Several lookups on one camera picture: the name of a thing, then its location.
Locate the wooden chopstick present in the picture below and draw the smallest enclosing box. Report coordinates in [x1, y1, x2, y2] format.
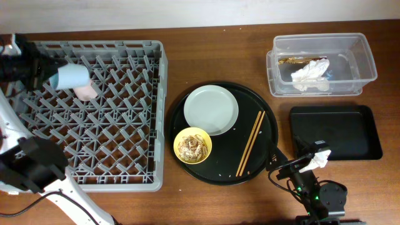
[238, 111, 266, 177]
[236, 111, 261, 177]

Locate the round black serving tray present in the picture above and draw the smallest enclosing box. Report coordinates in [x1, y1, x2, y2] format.
[171, 82, 278, 186]

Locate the wooden chopstick left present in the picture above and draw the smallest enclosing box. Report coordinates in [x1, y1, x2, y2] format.
[236, 111, 261, 177]

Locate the light blue plastic cup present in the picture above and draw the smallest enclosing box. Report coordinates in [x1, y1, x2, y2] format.
[49, 64, 90, 90]

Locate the pink plastic cup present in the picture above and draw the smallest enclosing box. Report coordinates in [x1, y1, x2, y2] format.
[73, 80, 98, 101]

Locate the clear plastic waste bin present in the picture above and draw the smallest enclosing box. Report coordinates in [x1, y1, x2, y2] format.
[266, 33, 378, 97]

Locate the black rectangular tray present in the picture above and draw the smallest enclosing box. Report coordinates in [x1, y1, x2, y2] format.
[289, 105, 383, 161]

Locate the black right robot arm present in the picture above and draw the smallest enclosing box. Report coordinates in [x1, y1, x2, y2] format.
[169, 83, 331, 224]

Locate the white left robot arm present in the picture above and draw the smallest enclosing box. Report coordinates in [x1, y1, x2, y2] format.
[1, 34, 117, 224]

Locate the gold foil wrapper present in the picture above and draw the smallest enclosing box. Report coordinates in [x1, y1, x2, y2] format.
[278, 56, 327, 65]

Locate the grey plastic dishwasher rack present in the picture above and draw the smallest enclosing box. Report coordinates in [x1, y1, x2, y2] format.
[1, 41, 168, 192]

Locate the yellow bowl with food scraps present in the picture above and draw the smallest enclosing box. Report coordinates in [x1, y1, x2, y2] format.
[173, 127, 213, 164]

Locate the crumpled white tissue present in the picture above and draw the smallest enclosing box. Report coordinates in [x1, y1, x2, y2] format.
[291, 59, 330, 91]

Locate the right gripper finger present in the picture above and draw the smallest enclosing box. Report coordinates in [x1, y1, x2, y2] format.
[266, 141, 288, 171]
[294, 135, 314, 158]

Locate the grey round plate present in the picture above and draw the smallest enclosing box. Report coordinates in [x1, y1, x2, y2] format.
[184, 85, 239, 136]

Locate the wooden chopstick right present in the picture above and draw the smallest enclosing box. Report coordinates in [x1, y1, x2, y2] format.
[238, 111, 266, 177]

